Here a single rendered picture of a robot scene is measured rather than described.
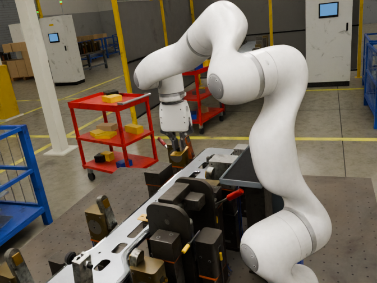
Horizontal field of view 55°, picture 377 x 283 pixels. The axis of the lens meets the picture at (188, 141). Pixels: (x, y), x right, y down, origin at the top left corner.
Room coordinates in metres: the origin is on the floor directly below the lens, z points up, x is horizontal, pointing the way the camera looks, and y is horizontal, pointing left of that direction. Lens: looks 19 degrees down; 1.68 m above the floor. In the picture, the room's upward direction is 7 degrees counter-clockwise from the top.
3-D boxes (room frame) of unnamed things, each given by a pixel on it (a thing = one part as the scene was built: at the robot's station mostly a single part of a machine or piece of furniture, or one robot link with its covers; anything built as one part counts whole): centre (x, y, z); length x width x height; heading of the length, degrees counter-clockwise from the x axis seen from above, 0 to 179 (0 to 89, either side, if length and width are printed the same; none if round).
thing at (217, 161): (1.35, -0.14, 0.90); 0.13 x 0.08 x 0.41; 61
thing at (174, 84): (1.17, 0.04, 1.51); 0.09 x 0.08 x 0.13; 116
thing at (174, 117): (1.17, 0.04, 1.36); 0.10 x 0.07 x 0.11; 67
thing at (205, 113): (5.34, -0.22, 0.49); 0.81 x 0.46 x 0.97; 146
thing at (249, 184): (1.18, -0.23, 1.16); 0.37 x 0.14 x 0.02; 151
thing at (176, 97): (1.17, 0.03, 1.43); 0.09 x 0.08 x 0.03; 67
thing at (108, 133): (3.76, 0.76, 0.49); 0.81 x 0.46 x 0.98; 52
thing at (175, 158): (1.76, 0.06, 0.88); 0.14 x 0.09 x 0.36; 61
